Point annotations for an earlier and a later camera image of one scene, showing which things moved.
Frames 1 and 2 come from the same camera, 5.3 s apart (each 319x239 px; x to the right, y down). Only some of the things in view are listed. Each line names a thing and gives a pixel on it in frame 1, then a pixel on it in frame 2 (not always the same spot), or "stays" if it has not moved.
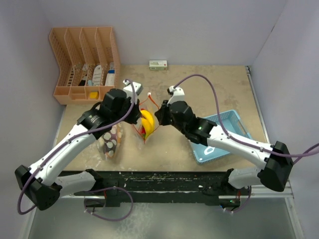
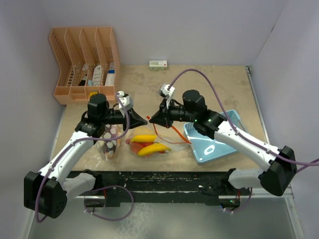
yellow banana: [147, 121] -> [144, 138]
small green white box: [158, 64] stays
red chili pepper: [143, 131] -> [135, 147]
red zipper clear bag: [150, 104] -> [149, 141]
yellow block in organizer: [94, 95] stays
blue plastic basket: [203, 154] stays
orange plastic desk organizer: [88, 61] stays
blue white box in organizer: [110, 76] stays
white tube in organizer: [97, 75] stays
